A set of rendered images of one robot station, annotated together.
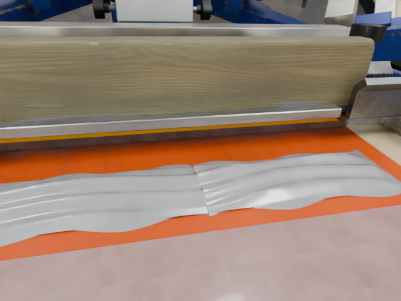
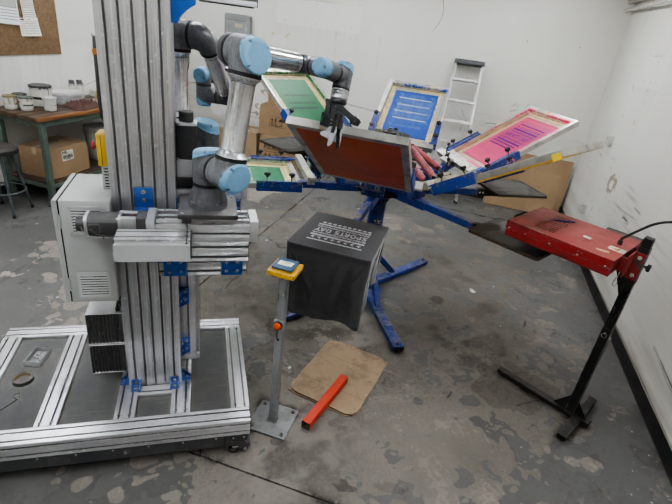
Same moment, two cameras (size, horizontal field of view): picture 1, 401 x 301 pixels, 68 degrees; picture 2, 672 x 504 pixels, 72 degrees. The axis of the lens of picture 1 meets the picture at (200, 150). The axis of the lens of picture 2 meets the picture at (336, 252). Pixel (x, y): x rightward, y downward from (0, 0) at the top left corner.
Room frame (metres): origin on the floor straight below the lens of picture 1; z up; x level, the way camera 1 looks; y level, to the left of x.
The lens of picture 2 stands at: (-1.95, -1.53, 1.97)
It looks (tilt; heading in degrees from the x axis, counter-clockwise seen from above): 26 degrees down; 38
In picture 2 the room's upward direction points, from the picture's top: 8 degrees clockwise
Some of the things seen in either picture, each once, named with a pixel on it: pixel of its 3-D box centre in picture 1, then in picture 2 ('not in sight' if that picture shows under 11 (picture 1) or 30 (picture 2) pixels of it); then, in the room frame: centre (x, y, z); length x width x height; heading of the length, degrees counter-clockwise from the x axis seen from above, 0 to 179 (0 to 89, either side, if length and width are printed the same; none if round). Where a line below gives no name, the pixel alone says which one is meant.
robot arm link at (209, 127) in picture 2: not in sight; (205, 133); (-0.66, 0.37, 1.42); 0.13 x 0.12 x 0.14; 122
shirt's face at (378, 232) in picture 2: not in sight; (341, 234); (-0.13, -0.11, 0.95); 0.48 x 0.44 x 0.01; 25
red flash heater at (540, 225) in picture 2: not in sight; (574, 239); (0.76, -1.06, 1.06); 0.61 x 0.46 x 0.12; 85
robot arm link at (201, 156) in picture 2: not in sight; (209, 164); (-0.93, -0.05, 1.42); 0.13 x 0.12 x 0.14; 87
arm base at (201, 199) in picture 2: not in sight; (208, 192); (-0.93, -0.05, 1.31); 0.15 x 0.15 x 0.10
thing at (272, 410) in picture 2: not in sight; (278, 349); (-0.64, -0.22, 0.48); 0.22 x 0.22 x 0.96; 25
